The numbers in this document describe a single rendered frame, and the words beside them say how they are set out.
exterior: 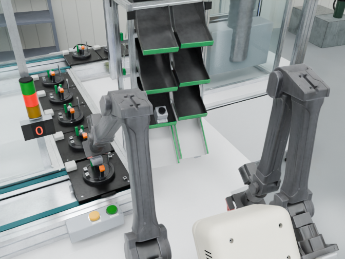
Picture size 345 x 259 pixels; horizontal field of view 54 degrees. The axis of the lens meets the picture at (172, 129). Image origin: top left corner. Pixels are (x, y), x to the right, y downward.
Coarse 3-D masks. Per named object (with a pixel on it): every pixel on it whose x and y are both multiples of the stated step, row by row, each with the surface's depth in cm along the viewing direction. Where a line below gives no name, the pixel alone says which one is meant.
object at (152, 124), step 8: (152, 96) 148; (160, 96) 148; (168, 96) 145; (152, 104) 146; (160, 104) 146; (168, 104) 147; (168, 112) 145; (152, 120) 141; (168, 120) 142; (176, 120) 140
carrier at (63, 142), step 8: (88, 128) 177; (56, 136) 168; (64, 136) 171; (72, 136) 168; (80, 136) 163; (56, 144) 165; (64, 144) 165; (72, 144) 162; (80, 144) 162; (64, 152) 160; (72, 152) 161; (80, 152) 161; (112, 152) 163; (64, 160) 156; (80, 160) 157
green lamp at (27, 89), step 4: (32, 80) 125; (20, 84) 123; (24, 84) 123; (28, 84) 123; (32, 84) 125; (24, 88) 124; (28, 88) 124; (32, 88) 125; (24, 92) 125; (28, 92) 125; (32, 92) 126
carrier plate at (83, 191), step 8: (88, 160) 156; (104, 160) 156; (112, 160) 156; (120, 160) 156; (80, 168) 151; (120, 168) 152; (72, 176) 147; (80, 176) 147; (120, 176) 147; (128, 176) 147; (72, 184) 143; (80, 184) 143; (88, 184) 143; (104, 184) 143; (112, 184) 143; (120, 184) 143; (128, 184) 143; (80, 192) 139; (88, 192) 139; (96, 192) 139; (104, 192) 139; (80, 200) 135; (88, 200) 137
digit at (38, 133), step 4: (36, 124) 133; (40, 124) 133; (32, 128) 133; (36, 128) 134; (40, 128) 134; (44, 128) 135; (36, 132) 134; (40, 132) 135; (44, 132) 136; (36, 136) 135
